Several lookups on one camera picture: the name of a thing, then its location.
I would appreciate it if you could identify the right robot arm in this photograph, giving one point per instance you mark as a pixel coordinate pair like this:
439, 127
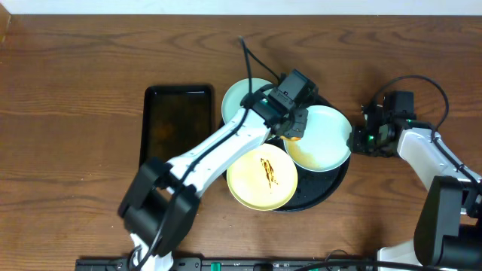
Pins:
440, 240

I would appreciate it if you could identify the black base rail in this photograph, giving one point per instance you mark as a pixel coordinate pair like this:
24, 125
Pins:
195, 264

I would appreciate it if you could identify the yellow plate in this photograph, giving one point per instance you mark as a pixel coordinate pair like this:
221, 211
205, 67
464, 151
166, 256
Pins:
263, 179

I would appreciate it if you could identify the light blue plate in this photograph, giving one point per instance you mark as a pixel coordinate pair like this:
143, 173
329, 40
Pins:
324, 144
234, 95

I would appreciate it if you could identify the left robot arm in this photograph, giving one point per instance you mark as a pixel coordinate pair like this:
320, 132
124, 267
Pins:
161, 203

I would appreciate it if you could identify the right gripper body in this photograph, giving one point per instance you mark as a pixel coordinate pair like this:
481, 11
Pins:
358, 141

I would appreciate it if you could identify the black rectangular tray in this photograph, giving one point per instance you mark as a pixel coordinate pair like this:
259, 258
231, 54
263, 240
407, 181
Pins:
176, 118

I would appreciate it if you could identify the green and yellow sponge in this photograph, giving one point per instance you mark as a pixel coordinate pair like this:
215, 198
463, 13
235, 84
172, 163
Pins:
290, 139

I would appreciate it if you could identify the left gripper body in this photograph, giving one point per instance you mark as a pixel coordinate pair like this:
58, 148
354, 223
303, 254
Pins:
295, 124

